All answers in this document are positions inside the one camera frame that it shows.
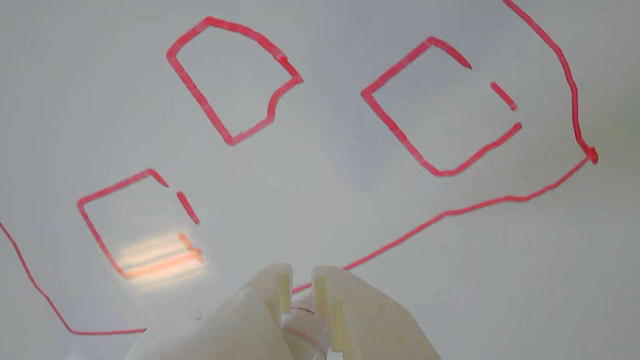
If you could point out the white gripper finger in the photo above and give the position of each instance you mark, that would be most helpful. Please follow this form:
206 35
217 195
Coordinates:
365 325
235 325

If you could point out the red whiteboard marker pen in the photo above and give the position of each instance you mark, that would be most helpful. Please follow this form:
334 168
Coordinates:
305 330

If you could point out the large white whiteboard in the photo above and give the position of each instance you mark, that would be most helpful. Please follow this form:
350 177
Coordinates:
325 150

